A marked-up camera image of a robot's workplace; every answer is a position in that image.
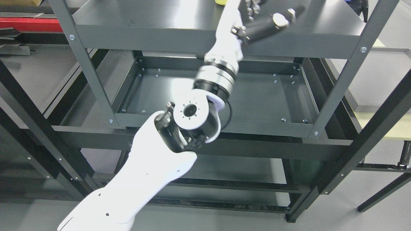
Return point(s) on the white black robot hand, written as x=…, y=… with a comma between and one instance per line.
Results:
x=235, y=29

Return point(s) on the yellow plastic cup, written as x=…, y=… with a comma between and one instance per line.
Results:
x=221, y=2

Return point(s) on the dark grey metal shelf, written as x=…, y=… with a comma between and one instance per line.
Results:
x=208, y=96

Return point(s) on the black metal shelf rack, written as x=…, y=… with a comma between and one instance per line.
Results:
x=48, y=153

